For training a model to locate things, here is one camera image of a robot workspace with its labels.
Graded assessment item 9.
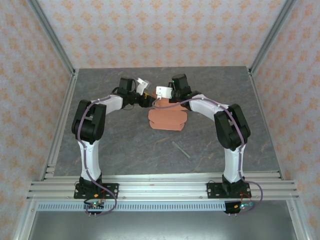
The foldable paper box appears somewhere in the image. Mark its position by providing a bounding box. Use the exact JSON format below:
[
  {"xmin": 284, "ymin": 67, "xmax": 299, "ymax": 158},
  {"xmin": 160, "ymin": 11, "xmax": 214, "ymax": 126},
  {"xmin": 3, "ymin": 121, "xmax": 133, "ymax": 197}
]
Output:
[{"xmin": 147, "ymin": 97, "xmax": 188, "ymax": 132}]

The thin green strip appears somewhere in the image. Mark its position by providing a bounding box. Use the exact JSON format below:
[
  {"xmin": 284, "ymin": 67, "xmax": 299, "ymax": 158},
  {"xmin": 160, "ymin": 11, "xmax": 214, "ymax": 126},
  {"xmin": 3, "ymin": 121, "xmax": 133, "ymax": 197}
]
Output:
[{"xmin": 171, "ymin": 140, "xmax": 191, "ymax": 159}]

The grey metal sheet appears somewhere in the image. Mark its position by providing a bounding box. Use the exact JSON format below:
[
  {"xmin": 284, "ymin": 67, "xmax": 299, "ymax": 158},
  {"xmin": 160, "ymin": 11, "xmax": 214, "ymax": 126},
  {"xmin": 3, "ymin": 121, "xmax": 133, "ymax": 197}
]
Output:
[{"xmin": 27, "ymin": 211, "xmax": 298, "ymax": 240}]

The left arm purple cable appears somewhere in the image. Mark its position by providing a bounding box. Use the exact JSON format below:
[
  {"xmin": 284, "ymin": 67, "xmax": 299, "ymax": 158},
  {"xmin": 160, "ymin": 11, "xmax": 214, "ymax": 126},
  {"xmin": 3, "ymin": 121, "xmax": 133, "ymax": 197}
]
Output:
[{"xmin": 76, "ymin": 68, "xmax": 149, "ymax": 218}]

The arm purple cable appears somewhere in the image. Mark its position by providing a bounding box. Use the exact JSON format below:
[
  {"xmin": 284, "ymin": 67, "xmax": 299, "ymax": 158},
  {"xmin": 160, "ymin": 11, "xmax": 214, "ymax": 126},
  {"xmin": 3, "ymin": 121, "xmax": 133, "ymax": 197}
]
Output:
[
  {"xmin": 151, "ymin": 98, "xmax": 264, "ymax": 216},
  {"xmin": 76, "ymin": 68, "xmax": 149, "ymax": 218}
]

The aluminium side table rail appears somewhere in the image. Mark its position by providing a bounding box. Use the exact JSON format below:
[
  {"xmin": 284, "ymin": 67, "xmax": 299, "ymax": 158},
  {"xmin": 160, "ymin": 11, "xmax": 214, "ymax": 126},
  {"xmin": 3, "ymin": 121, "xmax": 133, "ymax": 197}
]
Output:
[
  {"xmin": 39, "ymin": 69, "xmax": 80, "ymax": 181},
  {"xmin": 248, "ymin": 68, "xmax": 285, "ymax": 180}
]

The narrow aluminium edge rail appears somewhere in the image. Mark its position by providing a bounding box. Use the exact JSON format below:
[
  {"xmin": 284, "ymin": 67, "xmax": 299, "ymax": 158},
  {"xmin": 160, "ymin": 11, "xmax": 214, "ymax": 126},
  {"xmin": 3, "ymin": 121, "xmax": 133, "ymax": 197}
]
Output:
[{"xmin": 39, "ymin": 170, "xmax": 285, "ymax": 182}]

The aluminium upright frame post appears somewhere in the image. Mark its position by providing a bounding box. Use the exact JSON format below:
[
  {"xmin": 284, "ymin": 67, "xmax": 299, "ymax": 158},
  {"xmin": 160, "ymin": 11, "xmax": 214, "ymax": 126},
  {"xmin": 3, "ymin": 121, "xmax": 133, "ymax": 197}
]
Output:
[
  {"xmin": 248, "ymin": 0, "xmax": 298, "ymax": 76},
  {"xmin": 26, "ymin": 0, "xmax": 77, "ymax": 76}
]

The wide aluminium mounting rail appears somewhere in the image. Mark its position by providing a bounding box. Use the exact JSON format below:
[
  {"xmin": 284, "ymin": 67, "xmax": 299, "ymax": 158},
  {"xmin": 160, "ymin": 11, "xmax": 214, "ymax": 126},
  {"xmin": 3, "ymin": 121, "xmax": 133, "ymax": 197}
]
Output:
[{"xmin": 26, "ymin": 180, "xmax": 300, "ymax": 201}]

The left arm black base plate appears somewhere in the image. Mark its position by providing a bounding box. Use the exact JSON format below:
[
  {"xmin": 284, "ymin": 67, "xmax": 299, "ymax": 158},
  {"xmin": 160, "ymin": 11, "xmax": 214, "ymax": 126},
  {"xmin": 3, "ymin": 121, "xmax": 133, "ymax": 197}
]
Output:
[{"xmin": 73, "ymin": 183, "xmax": 120, "ymax": 200}]

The grey slotted cable duct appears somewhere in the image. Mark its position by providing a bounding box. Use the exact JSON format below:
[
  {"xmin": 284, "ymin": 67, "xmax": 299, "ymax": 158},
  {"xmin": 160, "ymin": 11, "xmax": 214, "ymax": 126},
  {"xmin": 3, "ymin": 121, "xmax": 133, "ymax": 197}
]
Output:
[{"xmin": 36, "ymin": 202, "xmax": 227, "ymax": 212}]

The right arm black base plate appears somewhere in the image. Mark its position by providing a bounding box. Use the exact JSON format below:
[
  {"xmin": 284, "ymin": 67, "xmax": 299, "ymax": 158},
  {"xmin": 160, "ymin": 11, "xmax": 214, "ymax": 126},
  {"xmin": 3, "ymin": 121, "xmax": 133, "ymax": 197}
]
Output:
[{"xmin": 206, "ymin": 182, "xmax": 251, "ymax": 200}]

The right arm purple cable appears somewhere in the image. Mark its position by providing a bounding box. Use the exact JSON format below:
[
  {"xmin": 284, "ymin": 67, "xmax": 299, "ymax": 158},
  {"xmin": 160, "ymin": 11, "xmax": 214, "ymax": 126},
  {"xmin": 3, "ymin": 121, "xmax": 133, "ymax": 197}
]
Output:
[{"xmin": 151, "ymin": 98, "xmax": 264, "ymax": 216}]

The aluminium lower frame bar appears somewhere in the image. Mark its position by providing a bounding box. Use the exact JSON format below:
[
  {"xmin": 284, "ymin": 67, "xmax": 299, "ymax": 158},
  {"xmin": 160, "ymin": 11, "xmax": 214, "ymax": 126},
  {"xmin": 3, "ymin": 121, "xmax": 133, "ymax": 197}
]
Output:
[
  {"xmin": 286, "ymin": 199, "xmax": 309, "ymax": 240},
  {"xmin": 13, "ymin": 199, "xmax": 38, "ymax": 240}
]

